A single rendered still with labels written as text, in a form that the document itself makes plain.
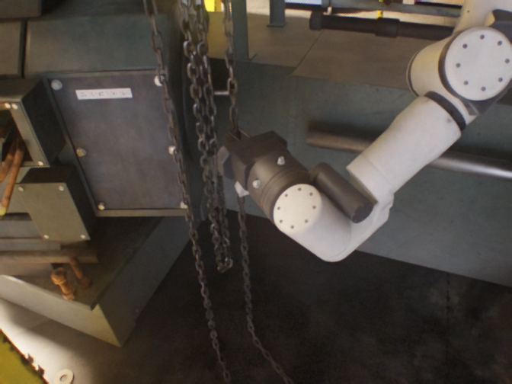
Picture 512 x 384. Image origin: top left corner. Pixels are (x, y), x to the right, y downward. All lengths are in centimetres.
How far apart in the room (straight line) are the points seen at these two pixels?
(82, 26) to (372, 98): 67
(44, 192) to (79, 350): 58
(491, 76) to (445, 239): 86
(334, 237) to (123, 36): 47
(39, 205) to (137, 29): 38
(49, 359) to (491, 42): 123
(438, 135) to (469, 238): 82
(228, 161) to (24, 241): 57
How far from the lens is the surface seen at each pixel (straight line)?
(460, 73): 48
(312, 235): 47
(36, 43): 78
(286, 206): 48
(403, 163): 49
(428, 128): 50
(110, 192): 85
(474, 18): 54
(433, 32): 98
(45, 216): 86
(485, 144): 110
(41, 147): 73
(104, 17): 74
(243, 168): 58
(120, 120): 73
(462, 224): 126
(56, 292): 102
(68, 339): 130
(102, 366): 122
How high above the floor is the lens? 102
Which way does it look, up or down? 40 degrees down
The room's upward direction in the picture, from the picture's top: 2 degrees counter-clockwise
